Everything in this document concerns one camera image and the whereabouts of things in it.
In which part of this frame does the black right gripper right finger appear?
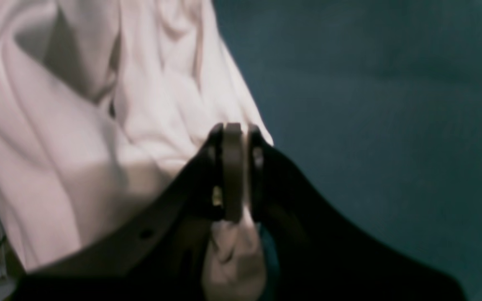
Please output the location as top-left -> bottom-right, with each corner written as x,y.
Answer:
248,125 -> 466,301

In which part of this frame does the white T-shirt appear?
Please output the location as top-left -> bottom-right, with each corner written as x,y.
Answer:
0,0 -> 274,301

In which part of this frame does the teal table cloth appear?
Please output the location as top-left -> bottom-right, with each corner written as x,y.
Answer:
213,0 -> 482,301

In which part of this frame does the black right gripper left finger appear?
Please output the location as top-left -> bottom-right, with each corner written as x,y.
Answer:
12,123 -> 244,301

